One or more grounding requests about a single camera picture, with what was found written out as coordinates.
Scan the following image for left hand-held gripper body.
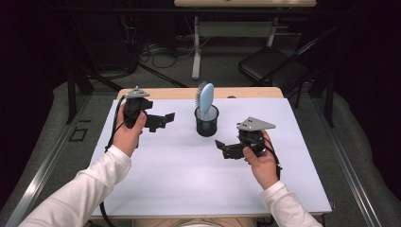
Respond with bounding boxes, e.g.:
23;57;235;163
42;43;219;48
122;85;166;133

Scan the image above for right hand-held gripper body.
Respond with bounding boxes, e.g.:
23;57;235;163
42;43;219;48
221;116;277;161

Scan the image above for black mesh pen cup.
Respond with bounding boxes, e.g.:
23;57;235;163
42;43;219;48
194;104;220;138

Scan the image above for light blue hairbrush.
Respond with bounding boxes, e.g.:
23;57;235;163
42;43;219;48
194;80;216;131

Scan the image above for person's left hand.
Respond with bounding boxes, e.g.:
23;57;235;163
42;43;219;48
112;109;148;158

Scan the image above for person's right hand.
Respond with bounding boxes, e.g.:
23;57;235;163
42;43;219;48
242;130;281;191

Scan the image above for floor socket plate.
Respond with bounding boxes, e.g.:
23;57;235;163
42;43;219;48
68;127;89;143

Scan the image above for black folding chair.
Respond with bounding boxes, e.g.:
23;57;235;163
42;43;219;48
237;26;339;110

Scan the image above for black metal stand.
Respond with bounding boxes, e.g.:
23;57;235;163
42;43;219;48
325;67;336;129
65;67;124;125

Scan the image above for white-framed desk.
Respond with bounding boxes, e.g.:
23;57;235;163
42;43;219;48
173;0;318;80

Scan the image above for black metal crossbar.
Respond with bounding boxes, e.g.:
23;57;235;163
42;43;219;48
46;7;335;17

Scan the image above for person's beige trousers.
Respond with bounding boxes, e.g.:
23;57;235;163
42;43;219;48
133;217;258;227

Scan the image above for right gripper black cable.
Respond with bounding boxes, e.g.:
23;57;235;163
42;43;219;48
252;135;283;182

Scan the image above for bundle of floor cables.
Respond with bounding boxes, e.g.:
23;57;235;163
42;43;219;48
138;41;197;69

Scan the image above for metal floor rail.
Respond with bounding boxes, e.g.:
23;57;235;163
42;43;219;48
4;94;93;227
310;94;382;227

